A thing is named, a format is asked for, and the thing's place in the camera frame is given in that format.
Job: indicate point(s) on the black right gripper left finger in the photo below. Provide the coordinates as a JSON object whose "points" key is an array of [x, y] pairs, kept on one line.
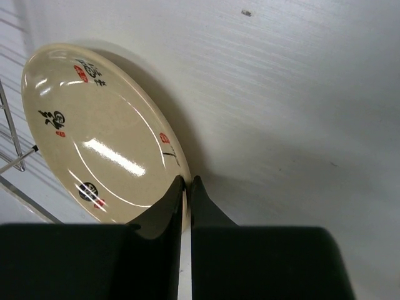
{"points": [[137, 260]]}

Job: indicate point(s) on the beige ceramic plate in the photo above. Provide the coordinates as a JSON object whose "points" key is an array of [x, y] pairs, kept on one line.
{"points": [[99, 132]]}

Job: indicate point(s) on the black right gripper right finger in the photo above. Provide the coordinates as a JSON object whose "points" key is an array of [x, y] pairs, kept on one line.
{"points": [[229, 261]]}

